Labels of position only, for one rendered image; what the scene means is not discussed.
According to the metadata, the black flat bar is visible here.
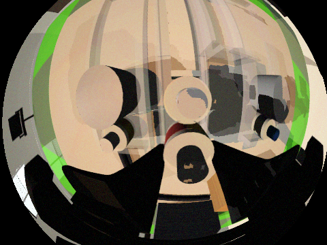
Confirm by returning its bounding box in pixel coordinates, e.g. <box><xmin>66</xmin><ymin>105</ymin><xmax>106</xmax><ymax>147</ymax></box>
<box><xmin>158</xmin><ymin>195</ymin><xmax>210</xmax><ymax>201</ymax></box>
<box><xmin>118</xmin><ymin>153</ymin><xmax>130</xmax><ymax>168</ymax></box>

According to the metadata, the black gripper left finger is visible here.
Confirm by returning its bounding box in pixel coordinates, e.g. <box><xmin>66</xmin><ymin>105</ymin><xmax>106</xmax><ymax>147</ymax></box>
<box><xmin>62</xmin><ymin>144</ymin><xmax>166</xmax><ymax>234</ymax></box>

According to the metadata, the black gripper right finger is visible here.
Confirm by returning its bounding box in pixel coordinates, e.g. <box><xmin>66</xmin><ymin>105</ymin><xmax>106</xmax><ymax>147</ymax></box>
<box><xmin>211</xmin><ymin>140</ymin><xmax>300</xmax><ymax>224</ymax></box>

